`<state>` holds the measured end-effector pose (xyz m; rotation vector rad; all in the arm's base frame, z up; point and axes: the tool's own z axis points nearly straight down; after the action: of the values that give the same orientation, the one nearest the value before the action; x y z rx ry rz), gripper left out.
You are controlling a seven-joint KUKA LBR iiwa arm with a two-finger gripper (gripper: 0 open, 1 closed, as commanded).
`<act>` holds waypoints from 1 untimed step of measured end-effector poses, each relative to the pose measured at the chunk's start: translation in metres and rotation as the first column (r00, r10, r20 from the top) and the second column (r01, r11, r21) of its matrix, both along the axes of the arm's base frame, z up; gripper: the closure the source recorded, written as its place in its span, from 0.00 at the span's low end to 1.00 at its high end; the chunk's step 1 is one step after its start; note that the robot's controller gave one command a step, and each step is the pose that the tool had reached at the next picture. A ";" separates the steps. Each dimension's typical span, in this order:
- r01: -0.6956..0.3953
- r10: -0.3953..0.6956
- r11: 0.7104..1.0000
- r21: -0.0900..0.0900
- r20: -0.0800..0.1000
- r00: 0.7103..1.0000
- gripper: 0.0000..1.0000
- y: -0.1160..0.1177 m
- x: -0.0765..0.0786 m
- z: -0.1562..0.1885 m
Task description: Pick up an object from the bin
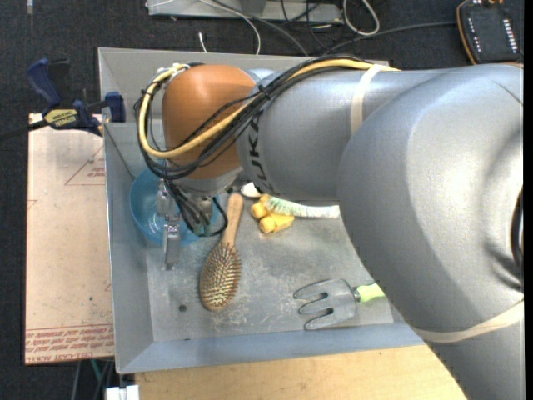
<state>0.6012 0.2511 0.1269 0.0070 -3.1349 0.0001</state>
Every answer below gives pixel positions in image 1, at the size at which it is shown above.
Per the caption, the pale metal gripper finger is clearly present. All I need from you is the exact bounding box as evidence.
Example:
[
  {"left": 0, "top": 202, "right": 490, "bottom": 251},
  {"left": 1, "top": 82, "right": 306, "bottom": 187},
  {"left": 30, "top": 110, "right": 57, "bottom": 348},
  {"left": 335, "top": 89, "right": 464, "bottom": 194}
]
[{"left": 163, "top": 222, "right": 183, "bottom": 272}]

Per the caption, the blue plastic bowl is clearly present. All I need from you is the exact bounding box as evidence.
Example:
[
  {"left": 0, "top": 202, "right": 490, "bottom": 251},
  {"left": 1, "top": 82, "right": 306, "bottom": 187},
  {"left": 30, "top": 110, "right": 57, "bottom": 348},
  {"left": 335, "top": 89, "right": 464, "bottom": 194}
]
[{"left": 129, "top": 167, "right": 222, "bottom": 248}]

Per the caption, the wooden hairbrush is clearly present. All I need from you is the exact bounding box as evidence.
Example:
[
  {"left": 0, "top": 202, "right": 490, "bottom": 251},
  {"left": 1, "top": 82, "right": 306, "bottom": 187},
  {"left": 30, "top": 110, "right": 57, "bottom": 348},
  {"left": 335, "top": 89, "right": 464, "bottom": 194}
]
[{"left": 198, "top": 192, "right": 245, "bottom": 313}]

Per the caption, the yellow toy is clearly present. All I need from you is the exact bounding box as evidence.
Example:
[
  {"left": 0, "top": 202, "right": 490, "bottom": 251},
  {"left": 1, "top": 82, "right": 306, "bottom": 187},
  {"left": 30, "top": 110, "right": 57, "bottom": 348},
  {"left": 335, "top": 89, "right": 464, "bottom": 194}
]
[{"left": 250, "top": 193, "right": 296, "bottom": 234}]

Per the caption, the grey metal bin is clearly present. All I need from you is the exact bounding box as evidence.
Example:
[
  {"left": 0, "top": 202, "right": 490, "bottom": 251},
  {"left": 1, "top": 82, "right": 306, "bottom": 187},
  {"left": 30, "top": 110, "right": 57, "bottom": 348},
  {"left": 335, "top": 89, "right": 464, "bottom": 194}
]
[{"left": 97, "top": 47, "right": 426, "bottom": 375}]

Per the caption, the brown cardboard board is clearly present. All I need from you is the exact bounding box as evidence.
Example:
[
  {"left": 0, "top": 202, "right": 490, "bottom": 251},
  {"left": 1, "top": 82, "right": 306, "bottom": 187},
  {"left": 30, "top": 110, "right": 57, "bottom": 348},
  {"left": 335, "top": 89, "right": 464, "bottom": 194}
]
[{"left": 24, "top": 112, "right": 116, "bottom": 366}]

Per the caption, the black cylinder on white bracket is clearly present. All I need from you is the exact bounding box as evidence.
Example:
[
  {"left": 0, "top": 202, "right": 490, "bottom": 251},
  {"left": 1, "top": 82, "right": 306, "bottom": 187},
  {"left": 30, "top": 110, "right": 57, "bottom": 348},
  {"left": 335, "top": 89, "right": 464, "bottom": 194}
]
[{"left": 227, "top": 182, "right": 262, "bottom": 200}]

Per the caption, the grey garden fork green handle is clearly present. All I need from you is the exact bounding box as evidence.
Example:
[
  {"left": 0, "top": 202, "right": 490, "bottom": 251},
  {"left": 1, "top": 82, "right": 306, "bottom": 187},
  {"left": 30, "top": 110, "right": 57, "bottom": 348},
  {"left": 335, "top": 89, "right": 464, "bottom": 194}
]
[{"left": 292, "top": 277, "right": 387, "bottom": 332}]

